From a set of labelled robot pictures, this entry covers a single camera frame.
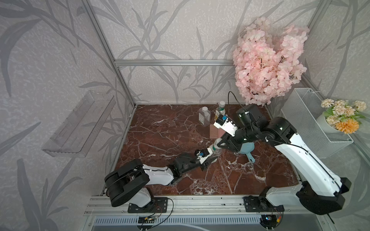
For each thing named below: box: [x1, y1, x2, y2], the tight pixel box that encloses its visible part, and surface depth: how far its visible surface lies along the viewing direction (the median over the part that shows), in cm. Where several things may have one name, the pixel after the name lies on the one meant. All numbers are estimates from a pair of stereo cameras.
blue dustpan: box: [238, 141, 256, 164], surface depth 91 cm
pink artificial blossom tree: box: [232, 16, 311, 106], surface depth 67 cm
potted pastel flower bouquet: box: [320, 98, 367, 135], surface depth 56 cm
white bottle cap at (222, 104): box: [218, 100, 226, 108], surface depth 98 cm
